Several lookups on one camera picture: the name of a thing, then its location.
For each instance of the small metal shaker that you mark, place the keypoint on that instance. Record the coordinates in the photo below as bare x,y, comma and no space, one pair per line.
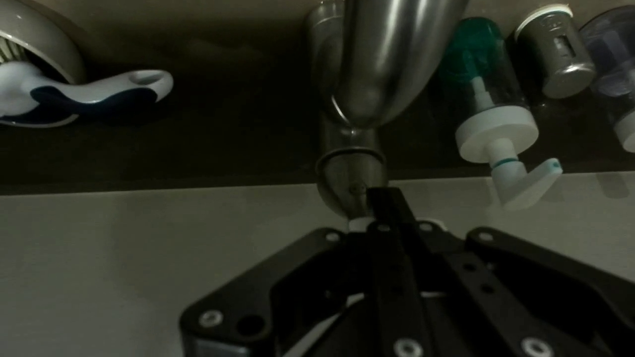
556,55

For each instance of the green soap dispenser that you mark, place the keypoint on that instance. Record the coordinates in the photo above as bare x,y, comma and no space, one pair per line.
493,125

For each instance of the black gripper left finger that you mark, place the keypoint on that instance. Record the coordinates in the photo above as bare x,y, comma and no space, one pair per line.
390,289

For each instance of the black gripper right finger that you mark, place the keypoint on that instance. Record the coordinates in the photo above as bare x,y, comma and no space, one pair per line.
503,297

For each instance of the dark clear soap dispenser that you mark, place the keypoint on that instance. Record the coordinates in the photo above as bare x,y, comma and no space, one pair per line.
616,59

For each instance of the silver brush holder dish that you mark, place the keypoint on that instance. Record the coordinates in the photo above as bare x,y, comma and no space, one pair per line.
46,39

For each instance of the brushed steel faucet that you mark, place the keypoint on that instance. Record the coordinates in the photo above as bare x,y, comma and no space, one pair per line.
390,51

